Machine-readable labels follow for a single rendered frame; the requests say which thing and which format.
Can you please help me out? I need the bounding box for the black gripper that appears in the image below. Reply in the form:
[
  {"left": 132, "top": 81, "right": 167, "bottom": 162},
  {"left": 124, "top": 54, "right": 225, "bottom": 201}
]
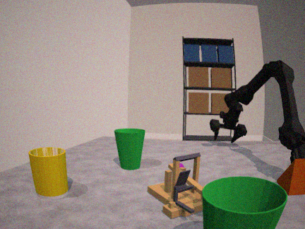
[{"left": 210, "top": 112, "right": 247, "bottom": 143}]

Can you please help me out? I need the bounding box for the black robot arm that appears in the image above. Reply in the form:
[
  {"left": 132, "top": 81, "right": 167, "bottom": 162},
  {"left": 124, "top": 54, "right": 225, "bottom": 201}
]
[{"left": 225, "top": 60, "right": 305, "bottom": 164}]

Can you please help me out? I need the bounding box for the yellow cup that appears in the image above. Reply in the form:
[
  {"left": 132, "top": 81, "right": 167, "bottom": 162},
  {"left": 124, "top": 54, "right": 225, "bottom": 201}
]
[{"left": 28, "top": 147, "right": 69, "bottom": 200}]

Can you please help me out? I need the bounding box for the green cup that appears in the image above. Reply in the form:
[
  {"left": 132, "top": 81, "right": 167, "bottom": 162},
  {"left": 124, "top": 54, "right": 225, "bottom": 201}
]
[
  {"left": 202, "top": 176, "right": 287, "bottom": 229},
  {"left": 114, "top": 129, "right": 145, "bottom": 170}
]

